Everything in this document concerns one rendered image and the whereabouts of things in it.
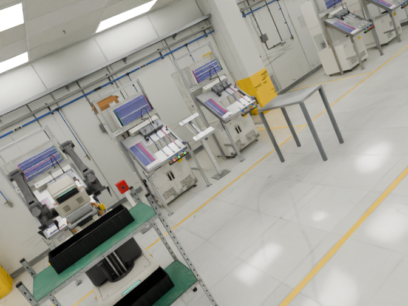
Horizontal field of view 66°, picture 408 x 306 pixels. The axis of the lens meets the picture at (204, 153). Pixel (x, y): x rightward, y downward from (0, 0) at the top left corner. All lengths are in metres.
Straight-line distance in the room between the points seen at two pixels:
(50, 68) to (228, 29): 3.57
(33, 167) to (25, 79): 2.07
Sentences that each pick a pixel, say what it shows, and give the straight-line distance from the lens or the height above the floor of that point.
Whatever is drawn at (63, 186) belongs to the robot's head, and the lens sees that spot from 2.81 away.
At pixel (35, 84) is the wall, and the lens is 6.23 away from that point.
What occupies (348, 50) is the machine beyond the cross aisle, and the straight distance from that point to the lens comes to 7.67.
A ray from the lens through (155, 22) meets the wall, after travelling 6.97.
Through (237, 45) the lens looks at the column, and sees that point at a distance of 7.11.
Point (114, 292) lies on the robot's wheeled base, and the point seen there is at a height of 0.28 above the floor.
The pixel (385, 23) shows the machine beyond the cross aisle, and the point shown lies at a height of 0.47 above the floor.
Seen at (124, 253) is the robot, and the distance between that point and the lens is 3.34.
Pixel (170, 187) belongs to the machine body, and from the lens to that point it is 4.87.
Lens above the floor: 1.70
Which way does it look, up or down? 15 degrees down
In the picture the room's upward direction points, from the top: 28 degrees counter-clockwise
